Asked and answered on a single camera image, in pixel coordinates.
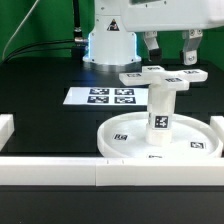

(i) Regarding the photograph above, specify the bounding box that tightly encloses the white cross-shaped table base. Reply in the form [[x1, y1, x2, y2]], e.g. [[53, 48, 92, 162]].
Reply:
[[119, 65, 208, 91]]

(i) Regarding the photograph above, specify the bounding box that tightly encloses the white fiducial marker sheet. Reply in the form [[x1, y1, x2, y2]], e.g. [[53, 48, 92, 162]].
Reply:
[[63, 87, 148, 106]]

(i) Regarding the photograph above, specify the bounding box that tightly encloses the white right fence block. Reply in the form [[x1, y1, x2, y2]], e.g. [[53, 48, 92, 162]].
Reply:
[[210, 116, 224, 144]]

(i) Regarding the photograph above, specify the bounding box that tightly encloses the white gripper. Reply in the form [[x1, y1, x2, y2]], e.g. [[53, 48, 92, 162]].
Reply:
[[120, 0, 224, 65]]

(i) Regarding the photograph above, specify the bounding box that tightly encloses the grey thin cable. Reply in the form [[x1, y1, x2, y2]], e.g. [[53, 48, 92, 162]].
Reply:
[[1, 0, 41, 61]]

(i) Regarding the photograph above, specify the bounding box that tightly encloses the white round table top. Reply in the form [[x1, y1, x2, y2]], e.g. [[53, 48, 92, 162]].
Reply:
[[97, 112, 223, 159]]

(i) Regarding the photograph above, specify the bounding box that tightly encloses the white fence block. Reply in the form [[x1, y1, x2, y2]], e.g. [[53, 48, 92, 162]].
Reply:
[[0, 114, 14, 152], [210, 116, 224, 144]]

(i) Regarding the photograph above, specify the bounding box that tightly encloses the white front fence bar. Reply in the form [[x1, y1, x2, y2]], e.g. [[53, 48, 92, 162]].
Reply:
[[0, 157, 224, 186]]

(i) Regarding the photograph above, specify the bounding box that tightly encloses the black vertical cable connector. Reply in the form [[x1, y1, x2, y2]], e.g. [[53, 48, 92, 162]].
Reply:
[[72, 0, 88, 46]]

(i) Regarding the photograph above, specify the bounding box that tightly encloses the white left fence block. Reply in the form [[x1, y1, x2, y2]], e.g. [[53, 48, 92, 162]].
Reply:
[[0, 114, 14, 152]]

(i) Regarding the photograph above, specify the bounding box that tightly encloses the black cable bundle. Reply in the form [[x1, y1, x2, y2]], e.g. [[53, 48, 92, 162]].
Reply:
[[1, 39, 88, 64]]

